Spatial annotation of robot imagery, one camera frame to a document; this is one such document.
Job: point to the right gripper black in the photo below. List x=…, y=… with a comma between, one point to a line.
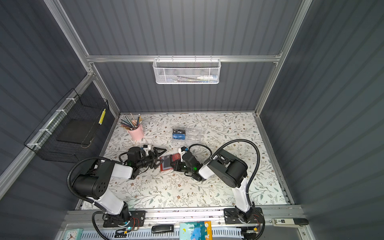
x=180, y=161

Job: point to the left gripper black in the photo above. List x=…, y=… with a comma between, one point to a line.
x=152, y=157

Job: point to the red leather card holder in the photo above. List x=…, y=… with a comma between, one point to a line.
x=168, y=160

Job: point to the blue vip card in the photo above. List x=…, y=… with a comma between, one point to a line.
x=179, y=136

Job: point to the clear acrylic organizer tray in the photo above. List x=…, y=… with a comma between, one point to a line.
x=193, y=135

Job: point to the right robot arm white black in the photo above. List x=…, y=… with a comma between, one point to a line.
x=227, y=167

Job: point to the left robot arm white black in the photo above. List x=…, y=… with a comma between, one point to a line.
x=93, y=186

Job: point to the pink pencil cup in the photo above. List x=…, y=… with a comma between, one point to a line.
x=137, y=134

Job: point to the black stapler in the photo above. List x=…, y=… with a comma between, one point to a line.
x=159, y=229

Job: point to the colourful picture book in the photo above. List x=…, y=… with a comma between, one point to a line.
x=196, y=231

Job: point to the floral table mat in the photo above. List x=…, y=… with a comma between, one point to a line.
x=169, y=189

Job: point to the black notebook in basket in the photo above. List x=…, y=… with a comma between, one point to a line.
x=79, y=132

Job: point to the white marker in basket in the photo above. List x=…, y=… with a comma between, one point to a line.
x=208, y=78

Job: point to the small mint clock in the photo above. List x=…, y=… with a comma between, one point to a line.
x=73, y=234

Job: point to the grey white handheld device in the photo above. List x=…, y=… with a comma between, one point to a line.
x=290, y=223

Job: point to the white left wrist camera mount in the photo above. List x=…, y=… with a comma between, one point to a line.
x=147, y=147

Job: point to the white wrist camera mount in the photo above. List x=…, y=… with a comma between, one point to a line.
x=147, y=147
x=182, y=151

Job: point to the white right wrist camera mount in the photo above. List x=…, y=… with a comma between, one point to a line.
x=182, y=151

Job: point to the black wire wall basket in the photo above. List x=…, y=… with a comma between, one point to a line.
x=79, y=107

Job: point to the white wire mesh basket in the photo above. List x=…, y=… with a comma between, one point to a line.
x=185, y=73

